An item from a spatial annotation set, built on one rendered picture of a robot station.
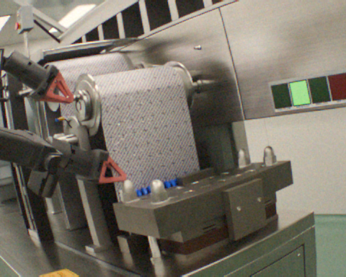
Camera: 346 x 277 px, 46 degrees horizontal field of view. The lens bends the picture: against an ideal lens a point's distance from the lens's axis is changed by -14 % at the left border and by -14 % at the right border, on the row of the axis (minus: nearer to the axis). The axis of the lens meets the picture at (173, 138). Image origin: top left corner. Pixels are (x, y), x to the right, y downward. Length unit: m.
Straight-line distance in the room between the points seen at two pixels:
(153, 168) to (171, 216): 0.24
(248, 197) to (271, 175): 0.11
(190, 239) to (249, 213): 0.14
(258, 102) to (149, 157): 0.28
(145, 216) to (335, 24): 0.55
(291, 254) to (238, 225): 0.18
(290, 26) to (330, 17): 0.12
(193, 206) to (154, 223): 0.09
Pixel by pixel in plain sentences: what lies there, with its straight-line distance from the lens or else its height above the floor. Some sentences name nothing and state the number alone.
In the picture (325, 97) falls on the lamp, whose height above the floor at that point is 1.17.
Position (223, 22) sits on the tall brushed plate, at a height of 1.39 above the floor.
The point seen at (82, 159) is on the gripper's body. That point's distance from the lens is 0.96.
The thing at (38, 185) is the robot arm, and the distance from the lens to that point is 0.95.
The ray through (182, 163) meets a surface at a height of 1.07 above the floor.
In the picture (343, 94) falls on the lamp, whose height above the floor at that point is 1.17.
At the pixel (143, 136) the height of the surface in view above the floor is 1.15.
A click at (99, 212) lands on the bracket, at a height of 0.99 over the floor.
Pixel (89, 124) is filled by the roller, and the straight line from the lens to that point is 1.06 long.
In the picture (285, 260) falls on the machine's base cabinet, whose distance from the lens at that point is 1.03.
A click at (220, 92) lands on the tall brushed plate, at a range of 1.18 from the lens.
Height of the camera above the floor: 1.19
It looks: 3 degrees down
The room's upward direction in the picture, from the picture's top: 11 degrees counter-clockwise
